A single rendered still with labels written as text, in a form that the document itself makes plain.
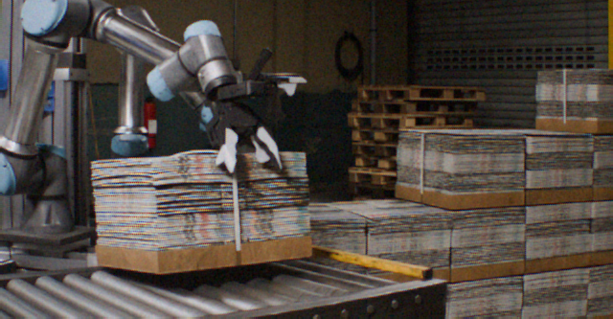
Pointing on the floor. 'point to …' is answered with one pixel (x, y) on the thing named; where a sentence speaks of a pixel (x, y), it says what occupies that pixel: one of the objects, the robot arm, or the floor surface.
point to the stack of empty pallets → (409, 96)
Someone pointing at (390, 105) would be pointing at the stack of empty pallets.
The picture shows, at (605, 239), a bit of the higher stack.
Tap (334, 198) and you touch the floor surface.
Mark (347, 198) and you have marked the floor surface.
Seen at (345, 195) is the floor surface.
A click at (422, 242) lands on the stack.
